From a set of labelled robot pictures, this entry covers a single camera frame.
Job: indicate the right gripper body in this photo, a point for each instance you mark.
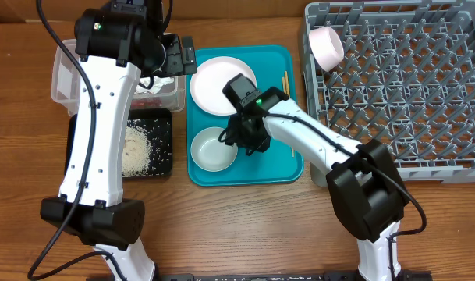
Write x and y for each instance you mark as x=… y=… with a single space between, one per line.
x=235 y=136

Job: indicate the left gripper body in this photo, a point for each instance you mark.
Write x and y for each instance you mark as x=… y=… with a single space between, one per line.
x=174 y=63

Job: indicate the white napkin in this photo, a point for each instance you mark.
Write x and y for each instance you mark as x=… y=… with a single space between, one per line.
x=155 y=85

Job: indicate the grey bowl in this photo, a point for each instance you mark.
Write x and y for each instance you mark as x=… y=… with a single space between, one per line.
x=209 y=153

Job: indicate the red snack wrapper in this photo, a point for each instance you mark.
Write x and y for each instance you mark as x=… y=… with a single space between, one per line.
x=145 y=103

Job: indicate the wooden chopstick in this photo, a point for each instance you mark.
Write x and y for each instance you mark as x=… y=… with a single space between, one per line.
x=287 y=79
x=285 y=89

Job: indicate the white rice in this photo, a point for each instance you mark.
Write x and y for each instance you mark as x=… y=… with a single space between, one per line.
x=137 y=150

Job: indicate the white bowl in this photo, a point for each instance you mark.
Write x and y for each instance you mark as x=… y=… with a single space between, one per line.
x=326 y=47

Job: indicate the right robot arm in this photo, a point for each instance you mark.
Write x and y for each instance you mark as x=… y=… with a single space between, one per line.
x=366 y=190

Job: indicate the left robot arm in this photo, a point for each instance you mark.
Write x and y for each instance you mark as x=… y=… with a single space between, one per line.
x=116 y=46

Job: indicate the large white plate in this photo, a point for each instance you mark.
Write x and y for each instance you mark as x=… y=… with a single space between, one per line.
x=207 y=83

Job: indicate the clear plastic bin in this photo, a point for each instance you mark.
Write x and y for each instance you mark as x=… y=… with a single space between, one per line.
x=65 y=87

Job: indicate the teal serving tray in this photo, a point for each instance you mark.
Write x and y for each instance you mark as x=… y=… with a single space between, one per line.
x=270 y=63

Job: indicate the black tray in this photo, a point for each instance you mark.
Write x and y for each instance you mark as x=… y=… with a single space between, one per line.
x=159 y=140

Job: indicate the grey dish rack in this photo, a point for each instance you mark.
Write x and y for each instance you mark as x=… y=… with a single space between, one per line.
x=407 y=80

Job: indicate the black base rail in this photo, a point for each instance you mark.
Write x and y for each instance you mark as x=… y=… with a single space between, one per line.
x=404 y=275

